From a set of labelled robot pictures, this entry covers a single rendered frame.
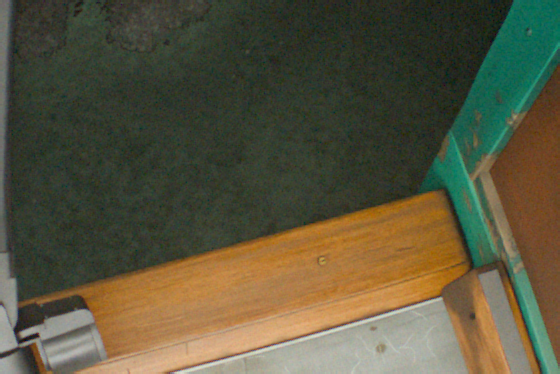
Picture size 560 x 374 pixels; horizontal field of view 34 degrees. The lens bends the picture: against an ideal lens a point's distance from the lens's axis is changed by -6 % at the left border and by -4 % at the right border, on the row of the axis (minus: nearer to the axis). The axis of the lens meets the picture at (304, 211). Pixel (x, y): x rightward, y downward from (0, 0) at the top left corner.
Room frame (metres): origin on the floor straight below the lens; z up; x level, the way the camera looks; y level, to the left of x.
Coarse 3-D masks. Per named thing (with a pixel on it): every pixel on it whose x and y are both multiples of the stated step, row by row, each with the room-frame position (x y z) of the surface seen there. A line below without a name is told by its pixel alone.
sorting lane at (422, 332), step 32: (384, 320) 0.25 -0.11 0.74; (416, 320) 0.26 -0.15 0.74; (448, 320) 0.27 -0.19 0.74; (256, 352) 0.19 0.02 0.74; (288, 352) 0.20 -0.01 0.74; (320, 352) 0.20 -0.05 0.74; (352, 352) 0.21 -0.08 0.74; (384, 352) 0.22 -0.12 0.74; (416, 352) 0.22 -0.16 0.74; (448, 352) 0.23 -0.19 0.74
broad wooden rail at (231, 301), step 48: (432, 192) 0.41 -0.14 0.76; (288, 240) 0.32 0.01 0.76; (336, 240) 0.33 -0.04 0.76; (384, 240) 0.34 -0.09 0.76; (432, 240) 0.35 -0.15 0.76; (96, 288) 0.21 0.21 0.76; (144, 288) 0.23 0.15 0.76; (192, 288) 0.24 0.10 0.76; (240, 288) 0.25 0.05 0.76; (288, 288) 0.26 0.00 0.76; (336, 288) 0.27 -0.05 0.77; (384, 288) 0.28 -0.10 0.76; (432, 288) 0.30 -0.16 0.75; (144, 336) 0.17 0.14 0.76; (192, 336) 0.19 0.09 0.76; (240, 336) 0.20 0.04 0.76; (288, 336) 0.21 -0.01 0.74
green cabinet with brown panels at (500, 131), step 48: (528, 0) 0.44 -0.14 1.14; (528, 48) 0.42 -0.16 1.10; (480, 96) 0.44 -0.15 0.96; (528, 96) 0.40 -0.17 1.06; (480, 144) 0.41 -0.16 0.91; (528, 144) 0.38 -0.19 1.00; (480, 192) 0.38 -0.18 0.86; (528, 192) 0.35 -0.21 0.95; (528, 240) 0.32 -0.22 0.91; (528, 288) 0.28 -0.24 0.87; (528, 336) 0.24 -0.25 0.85
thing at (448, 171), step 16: (448, 144) 0.45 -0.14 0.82; (448, 160) 0.44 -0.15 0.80; (432, 176) 0.45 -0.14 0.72; (448, 176) 0.43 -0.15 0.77; (464, 176) 0.41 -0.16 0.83; (448, 192) 0.41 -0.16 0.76; (464, 192) 0.40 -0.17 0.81; (464, 208) 0.38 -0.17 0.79; (480, 208) 0.37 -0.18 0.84; (464, 224) 0.37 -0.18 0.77; (480, 224) 0.36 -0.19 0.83; (480, 240) 0.35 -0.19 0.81; (480, 256) 0.34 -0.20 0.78; (496, 256) 0.32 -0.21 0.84
